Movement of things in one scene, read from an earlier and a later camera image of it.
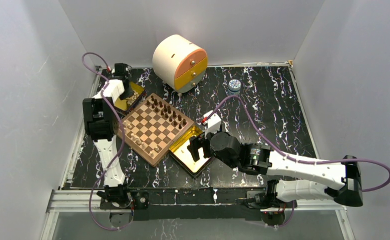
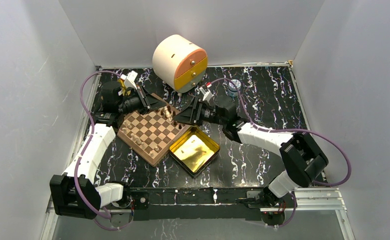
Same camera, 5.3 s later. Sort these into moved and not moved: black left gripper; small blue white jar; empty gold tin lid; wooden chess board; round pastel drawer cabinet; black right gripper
Moved: black right gripper; black left gripper
Not moved: wooden chess board; small blue white jar; empty gold tin lid; round pastel drawer cabinet
